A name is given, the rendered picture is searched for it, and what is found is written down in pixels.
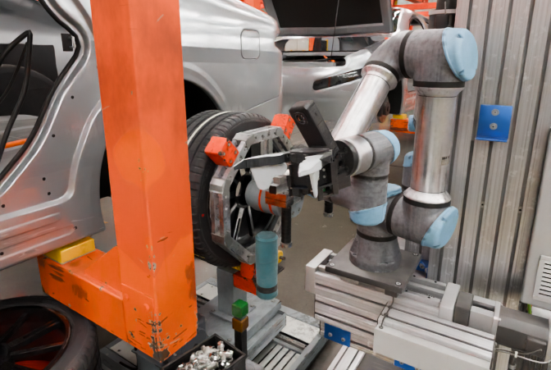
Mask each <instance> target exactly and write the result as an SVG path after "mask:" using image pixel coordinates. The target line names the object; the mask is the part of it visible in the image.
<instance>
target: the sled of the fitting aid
mask: <svg viewBox="0 0 551 370"><path fill-rule="evenodd" d="M285 326H286V312H285V311H282V310H278V311H277V312H276V313H275V314H274V315H273V316H272V317H271V318H270V319H269V320H268V321H267V322H265V323H264V324H263V325H262V326H261V327H260V328H259V329H258V330H257V331H256V332H255V333H254V334H253V335H251V336H250V337H249V338H248V339H247V347H248V359H249V360H251V361H252V360H253V359H254V358H255V357H256V356H257V355H258V354H259V353H260V352H261V351H262V350H263V349H264V348H265V347H266V346H267V344H268V343H269V342H270V341H271V340H272V339H273V338H274V337H275V336H276V335H277V334H278V333H279V332H280V331H281V330H282V329H283V328H284V327H285Z"/></svg>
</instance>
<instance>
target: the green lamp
mask: <svg viewBox="0 0 551 370"><path fill-rule="evenodd" d="M231 308H232V315H233V316H236V317H238V318H240V319H241V318H243V317H244V316H245V315H246V314H248V302H246V301H243V300H241V299H238V300H236V301H235V302H234V303H233V304H232V305H231Z"/></svg>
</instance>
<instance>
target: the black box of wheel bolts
mask: <svg viewBox="0 0 551 370"><path fill-rule="evenodd" d="M245 358H246V354H245V353H243V352H242V351H241V350H239V349H237V348H236V347H234V346H233V345H232V344H231V343H229V342H228V341H226V340H224V339H223V338H222V337H220V336H219V335H217V334H216V333H215V334H213V335H212V336H210V337H208V338H207V339H206V340H204V341H202V342H201V343H199V344H198V345H195V346H194V347H193V348H192V349H190V350H188V351H186V352H185V353H183V354H182V355H181V356H179V357H178V358H176V359H174V360H172V361H171V362H169V363H168V364H166V365H165V366H163V367H162V368H160V370H246V363H245Z"/></svg>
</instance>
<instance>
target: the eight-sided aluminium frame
mask: <svg viewBox="0 0 551 370"><path fill-rule="evenodd" d="M270 138H272V141H273V144H274V145H275V147H276V149H277V150H278V152H287V151H289V150H290V149H291V148H292V147H293V145H292V144H291V143H290V141H289V139H288V137H287V136H286V135H285V134H284V130H282V128H281V127H280V126H264V127H261V128H257V129H254V130H247V131H244V132H239V133H237V134H236V135H235V137H234V138H233V139H232V142H231V143H232V144H233V145H234V146H235V147H236V148H237V149H238V151H239V154H238V156H237V158H236V159H235V161H234V163H233V165H232V167H224V166H220V165H219V167H218V168H217V170H216V173H215V175H214V176H213V177H212V180H211V182H210V188H209V191H210V201H211V220H212V233H211V235H212V241H213V242H215V244H218V245H219V246H220V247H222V248H223V249H224V250H225V251H226V252H227V253H229V254H230V255H232V256H233V257H234V258H235V259H237V260H239V261H240V262H242V263H247V264H249V265H252V264H253V263H255V246H256V243H254V244H252V245H250V246H249V247H247V248H244V247H243V246H242V245H241V244H240V243H238V242H237V241H236V240H235V239H233V238H232V237H231V234H230V185H231V183H232V182H233V180H234V178H235V176H236V174H237V172H238V170H234V165H236V164H237V163H239V162H240V161H242V160H243V159H244V158H245V156H246V154H247V152H248V150H249V148H250V146H251V145H252V144H256V143H259V142H260V141H262V140H264V141H265V140H268V139H270ZM269 231H272V232H275V233H276V234H277V235H278V246H279V245H280V241H281V217H280V216H275V220H274V221H273V223H272V226H271V229H270V230H269Z"/></svg>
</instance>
